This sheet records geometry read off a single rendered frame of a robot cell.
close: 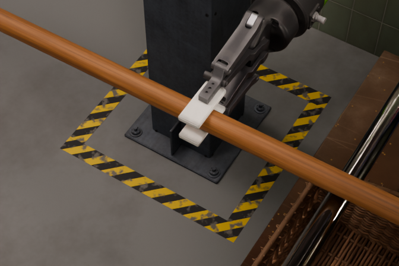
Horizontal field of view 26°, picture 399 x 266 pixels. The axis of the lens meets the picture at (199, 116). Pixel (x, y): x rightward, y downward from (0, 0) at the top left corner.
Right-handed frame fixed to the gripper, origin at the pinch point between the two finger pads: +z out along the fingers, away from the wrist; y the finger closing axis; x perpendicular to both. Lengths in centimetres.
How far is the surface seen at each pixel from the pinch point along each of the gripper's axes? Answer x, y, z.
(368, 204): -24.1, -0.7, 1.7
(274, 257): -7, 56, -14
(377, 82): -5, 61, -68
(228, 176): 28, 119, -62
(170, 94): 4.6, -1.5, 0.4
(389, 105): -19.7, 1.9, -15.4
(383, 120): -20.1, 1.8, -12.6
